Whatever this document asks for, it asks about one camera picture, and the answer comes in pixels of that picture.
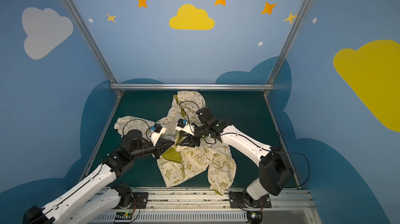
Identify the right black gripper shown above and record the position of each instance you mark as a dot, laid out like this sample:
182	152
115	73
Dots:
194	136

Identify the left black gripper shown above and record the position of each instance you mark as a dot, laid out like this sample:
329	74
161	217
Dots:
159	149

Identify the cream green-lined hooded jacket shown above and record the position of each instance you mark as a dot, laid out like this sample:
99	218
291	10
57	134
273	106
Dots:
179	164

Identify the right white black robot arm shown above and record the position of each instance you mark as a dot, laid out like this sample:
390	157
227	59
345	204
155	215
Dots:
274	165

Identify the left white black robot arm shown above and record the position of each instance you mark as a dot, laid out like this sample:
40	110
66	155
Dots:
76	206

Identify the left small circuit board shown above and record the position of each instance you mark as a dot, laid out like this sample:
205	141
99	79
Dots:
123	217

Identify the small circuit board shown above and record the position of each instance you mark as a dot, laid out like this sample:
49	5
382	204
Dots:
123	217
254	217

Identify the right small circuit board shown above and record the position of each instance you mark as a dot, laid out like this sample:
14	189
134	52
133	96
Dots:
254	217

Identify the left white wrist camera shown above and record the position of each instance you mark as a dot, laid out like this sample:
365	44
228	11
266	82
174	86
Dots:
156	131

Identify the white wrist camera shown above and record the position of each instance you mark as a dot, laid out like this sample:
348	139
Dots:
156	131
183	125

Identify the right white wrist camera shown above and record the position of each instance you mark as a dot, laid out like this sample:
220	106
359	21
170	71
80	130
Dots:
183	125

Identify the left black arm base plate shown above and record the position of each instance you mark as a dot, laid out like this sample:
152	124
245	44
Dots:
137	200

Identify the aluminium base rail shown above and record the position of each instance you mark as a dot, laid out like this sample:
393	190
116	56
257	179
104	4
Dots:
201	205

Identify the rear aluminium frame bar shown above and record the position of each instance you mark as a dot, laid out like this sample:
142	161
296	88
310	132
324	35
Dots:
201	87

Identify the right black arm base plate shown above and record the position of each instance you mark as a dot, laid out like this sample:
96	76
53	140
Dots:
243	200

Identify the right aluminium frame post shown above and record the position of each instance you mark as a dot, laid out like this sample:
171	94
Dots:
302	13

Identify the aluminium frame post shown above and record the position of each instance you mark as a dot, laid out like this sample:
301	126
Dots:
302	13
79	21

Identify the left aluminium frame post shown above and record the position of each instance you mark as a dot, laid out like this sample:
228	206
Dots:
79	21

